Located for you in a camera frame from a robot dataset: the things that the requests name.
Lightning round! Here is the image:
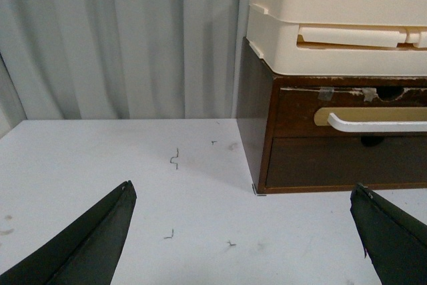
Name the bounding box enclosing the upper wooden drawer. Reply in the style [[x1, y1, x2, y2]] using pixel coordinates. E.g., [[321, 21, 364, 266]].
[[274, 86, 426, 137]]

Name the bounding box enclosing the white drawer handle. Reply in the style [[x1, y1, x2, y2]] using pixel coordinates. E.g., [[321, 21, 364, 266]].
[[328, 113, 426, 133]]

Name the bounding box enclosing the lower wooden drawer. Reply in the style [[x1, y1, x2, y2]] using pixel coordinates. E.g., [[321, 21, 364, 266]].
[[266, 136, 426, 190]]

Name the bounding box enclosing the cream plastic organizer box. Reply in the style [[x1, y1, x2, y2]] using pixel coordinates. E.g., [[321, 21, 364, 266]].
[[246, 0, 426, 77]]

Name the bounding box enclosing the grey curtain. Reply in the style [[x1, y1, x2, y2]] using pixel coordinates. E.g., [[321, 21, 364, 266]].
[[1, 0, 248, 134]]

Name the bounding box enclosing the dark brown wooden drawer cabinet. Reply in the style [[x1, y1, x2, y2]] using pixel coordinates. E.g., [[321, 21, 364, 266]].
[[237, 39, 426, 194]]

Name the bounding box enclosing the wooden drawer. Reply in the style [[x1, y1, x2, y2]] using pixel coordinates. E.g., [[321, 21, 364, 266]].
[[274, 86, 426, 137], [266, 136, 426, 190]]

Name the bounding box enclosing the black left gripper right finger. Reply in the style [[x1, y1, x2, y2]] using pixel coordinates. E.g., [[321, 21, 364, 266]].
[[350, 184, 426, 284]]

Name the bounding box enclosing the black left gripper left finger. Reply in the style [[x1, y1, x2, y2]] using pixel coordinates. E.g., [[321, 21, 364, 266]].
[[1, 181, 137, 284]]

